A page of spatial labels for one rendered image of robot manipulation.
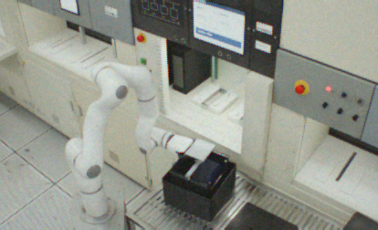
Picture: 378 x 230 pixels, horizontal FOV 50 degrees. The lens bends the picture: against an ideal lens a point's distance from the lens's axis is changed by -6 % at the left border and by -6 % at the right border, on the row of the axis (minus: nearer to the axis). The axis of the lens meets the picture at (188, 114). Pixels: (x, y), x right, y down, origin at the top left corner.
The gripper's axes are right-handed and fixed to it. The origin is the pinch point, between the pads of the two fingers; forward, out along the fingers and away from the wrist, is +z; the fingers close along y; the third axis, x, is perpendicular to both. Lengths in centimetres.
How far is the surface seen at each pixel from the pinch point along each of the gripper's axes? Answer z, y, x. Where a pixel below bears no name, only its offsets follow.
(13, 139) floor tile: -212, -29, -106
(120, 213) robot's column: -28, 31, -30
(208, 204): 13.0, 13.7, -16.6
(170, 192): -8.3, 13.7, -19.2
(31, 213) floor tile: -132, 23, -106
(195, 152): 0.4, 3.3, 2.6
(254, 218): 34.5, 8.7, -19.7
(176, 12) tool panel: -30, -33, 52
